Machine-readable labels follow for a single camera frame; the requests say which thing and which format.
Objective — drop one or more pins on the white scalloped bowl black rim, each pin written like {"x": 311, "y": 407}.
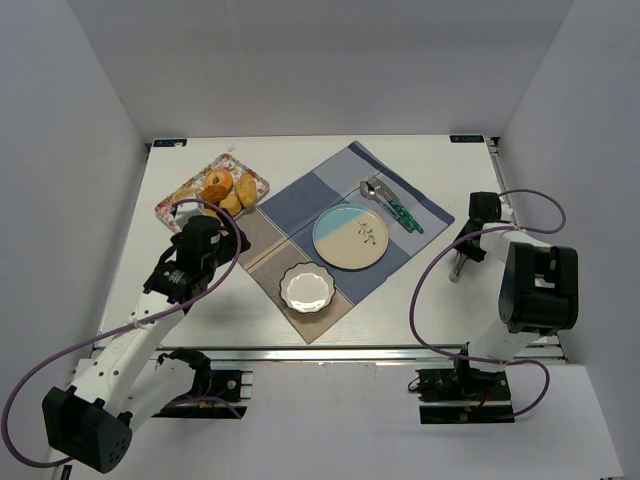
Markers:
{"x": 307, "y": 288}

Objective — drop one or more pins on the blue and cream round plate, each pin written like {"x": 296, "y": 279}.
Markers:
{"x": 350, "y": 236}

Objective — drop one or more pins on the round yellow muffin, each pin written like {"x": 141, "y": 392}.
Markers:
{"x": 191, "y": 194}

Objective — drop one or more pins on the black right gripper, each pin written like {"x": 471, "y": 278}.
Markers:
{"x": 467, "y": 248}

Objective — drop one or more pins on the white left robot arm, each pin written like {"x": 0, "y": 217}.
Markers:
{"x": 93, "y": 420}

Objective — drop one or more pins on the patchwork blue grey placemat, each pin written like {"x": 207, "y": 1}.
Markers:
{"x": 280, "y": 233}

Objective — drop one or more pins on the small round bun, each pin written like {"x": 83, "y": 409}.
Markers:
{"x": 231, "y": 204}

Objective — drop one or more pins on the blue label sticker right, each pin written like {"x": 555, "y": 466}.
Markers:
{"x": 463, "y": 139}

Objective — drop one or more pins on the blue label sticker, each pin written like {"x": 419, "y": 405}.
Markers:
{"x": 463, "y": 139}
{"x": 169, "y": 143}

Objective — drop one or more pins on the blue label sticker left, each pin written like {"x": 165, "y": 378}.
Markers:
{"x": 169, "y": 143}

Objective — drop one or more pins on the glazed ring donut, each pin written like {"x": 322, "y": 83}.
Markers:
{"x": 219, "y": 178}

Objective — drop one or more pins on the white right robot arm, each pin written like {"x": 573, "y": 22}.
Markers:
{"x": 539, "y": 294}

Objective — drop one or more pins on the oblong golden bread roll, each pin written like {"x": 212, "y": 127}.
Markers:
{"x": 246, "y": 190}

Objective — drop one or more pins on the floral serving tray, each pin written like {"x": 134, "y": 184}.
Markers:
{"x": 235, "y": 167}

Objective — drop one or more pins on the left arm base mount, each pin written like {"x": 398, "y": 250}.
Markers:
{"x": 217, "y": 393}

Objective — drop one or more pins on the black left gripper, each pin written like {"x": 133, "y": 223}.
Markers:
{"x": 232, "y": 239}

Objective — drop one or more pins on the steel spoon green handle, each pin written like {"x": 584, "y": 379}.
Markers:
{"x": 369, "y": 192}

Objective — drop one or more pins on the brown crusty pastry piece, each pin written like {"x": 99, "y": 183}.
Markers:
{"x": 214, "y": 193}

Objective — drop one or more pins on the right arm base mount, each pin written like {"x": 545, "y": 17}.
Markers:
{"x": 462, "y": 395}

